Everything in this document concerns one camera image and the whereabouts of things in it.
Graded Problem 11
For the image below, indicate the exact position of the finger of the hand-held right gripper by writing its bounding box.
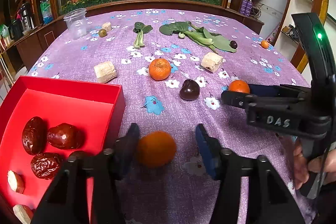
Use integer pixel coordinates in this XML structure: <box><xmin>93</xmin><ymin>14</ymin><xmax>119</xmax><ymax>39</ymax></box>
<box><xmin>248</xmin><ymin>84</ymin><xmax>312</xmax><ymax>96</ymax></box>
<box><xmin>221</xmin><ymin>90</ymin><xmax>311</xmax><ymax>111</ymax></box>

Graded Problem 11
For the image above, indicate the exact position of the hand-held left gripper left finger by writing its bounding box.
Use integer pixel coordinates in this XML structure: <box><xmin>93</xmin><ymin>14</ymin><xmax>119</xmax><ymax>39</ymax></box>
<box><xmin>30</xmin><ymin>123</ymin><xmax>140</xmax><ymax>224</ymax></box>

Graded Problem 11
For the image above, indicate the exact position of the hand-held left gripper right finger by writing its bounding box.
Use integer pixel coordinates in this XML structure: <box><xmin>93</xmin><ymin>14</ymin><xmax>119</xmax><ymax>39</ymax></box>
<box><xmin>196</xmin><ymin>124</ymin><xmax>306</xmax><ymax>224</ymax></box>

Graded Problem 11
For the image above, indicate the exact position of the smooth red jujube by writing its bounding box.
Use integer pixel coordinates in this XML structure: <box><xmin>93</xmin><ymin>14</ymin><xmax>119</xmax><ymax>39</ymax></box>
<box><xmin>47</xmin><ymin>123</ymin><xmax>85</xmax><ymax>150</ymax></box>

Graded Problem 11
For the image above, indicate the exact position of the red box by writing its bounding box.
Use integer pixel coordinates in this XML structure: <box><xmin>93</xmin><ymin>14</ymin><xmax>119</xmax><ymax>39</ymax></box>
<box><xmin>0</xmin><ymin>76</ymin><xmax>126</xmax><ymax>222</ymax></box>

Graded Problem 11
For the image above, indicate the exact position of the wrinkled red jujube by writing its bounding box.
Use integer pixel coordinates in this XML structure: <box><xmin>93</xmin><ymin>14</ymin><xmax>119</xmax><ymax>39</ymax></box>
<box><xmin>31</xmin><ymin>152</ymin><xmax>63</xmax><ymax>180</ymax></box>

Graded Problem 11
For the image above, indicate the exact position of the dark wrinkled jujube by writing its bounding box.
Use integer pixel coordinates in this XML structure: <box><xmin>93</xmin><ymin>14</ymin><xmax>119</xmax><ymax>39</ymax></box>
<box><xmin>21</xmin><ymin>116</ymin><xmax>48</xmax><ymax>156</ymax></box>

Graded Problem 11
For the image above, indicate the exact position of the beige sugarcane chunk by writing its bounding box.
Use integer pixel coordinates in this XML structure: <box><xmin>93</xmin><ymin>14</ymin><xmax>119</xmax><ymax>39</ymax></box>
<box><xmin>94</xmin><ymin>61</ymin><xmax>117</xmax><ymax>83</ymax></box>
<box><xmin>13</xmin><ymin>204</ymin><xmax>34</xmax><ymax>224</ymax></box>
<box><xmin>201</xmin><ymin>52</ymin><xmax>223</xmax><ymax>73</ymax></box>
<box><xmin>7</xmin><ymin>170</ymin><xmax>25</xmax><ymax>194</ymax></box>

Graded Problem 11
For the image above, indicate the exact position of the person's right hand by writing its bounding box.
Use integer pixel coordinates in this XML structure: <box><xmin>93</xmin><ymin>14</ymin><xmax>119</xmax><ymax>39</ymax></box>
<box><xmin>293</xmin><ymin>139</ymin><xmax>336</xmax><ymax>190</ymax></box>

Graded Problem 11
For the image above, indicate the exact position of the purple floral tablecloth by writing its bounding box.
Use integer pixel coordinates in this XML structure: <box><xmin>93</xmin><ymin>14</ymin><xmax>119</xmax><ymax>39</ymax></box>
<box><xmin>28</xmin><ymin>9</ymin><xmax>319</xmax><ymax>224</ymax></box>

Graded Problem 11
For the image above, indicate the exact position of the large green leaf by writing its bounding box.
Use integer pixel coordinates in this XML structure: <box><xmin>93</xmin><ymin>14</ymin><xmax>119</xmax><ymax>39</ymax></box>
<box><xmin>202</xmin><ymin>32</ymin><xmax>238</xmax><ymax>53</ymax></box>

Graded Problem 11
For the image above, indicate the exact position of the green bok choy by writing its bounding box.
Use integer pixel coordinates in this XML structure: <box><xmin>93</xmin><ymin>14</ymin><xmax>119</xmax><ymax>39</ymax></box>
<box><xmin>159</xmin><ymin>21</ymin><xmax>214</xmax><ymax>46</ymax></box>

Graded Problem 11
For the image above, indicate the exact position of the small bok choy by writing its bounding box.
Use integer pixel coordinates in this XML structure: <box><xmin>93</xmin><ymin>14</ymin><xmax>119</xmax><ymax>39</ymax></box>
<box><xmin>133</xmin><ymin>22</ymin><xmax>153</xmax><ymax>49</ymax></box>

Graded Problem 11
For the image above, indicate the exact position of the clear plastic cup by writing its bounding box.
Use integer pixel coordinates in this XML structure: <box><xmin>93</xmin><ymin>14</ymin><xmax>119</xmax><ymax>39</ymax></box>
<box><xmin>63</xmin><ymin>8</ymin><xmax>88</xmax><ymax>41</ymax></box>

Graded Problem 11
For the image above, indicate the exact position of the green label plastic bottle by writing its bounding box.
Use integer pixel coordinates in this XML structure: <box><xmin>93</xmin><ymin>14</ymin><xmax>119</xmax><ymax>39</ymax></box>
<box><xmin>39</xmin><ymin>0</ymin><xmax>53</xmax><ymax>25</ymax></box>

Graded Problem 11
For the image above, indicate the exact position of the black mug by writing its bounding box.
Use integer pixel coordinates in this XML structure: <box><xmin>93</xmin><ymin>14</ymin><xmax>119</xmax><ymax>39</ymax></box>
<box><xmin>9</xmin><ymin>20</ymin><xmax>24</xmax><ymax>41</ymax></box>

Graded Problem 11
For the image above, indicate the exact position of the steel thermos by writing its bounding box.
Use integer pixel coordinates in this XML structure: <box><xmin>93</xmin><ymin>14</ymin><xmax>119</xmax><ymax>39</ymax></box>
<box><xmin>20</xmin><ymin>2</ymin><xmax>34</xmax><ymax>30</ymax></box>

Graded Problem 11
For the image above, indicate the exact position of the cluttered wall shelf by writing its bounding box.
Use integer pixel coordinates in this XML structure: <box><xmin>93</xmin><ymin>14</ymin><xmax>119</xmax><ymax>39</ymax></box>
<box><xmin>281</xmin><ymin>25</ymin><xmax>300</xmax><ymax>42</ymax></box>

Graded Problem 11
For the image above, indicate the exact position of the tangled wire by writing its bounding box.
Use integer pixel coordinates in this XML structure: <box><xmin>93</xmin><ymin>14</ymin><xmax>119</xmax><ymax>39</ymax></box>
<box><xmin>253</xmin><ymin>4</ymin><xmax>264</xmax><ymax>18</ymax></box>

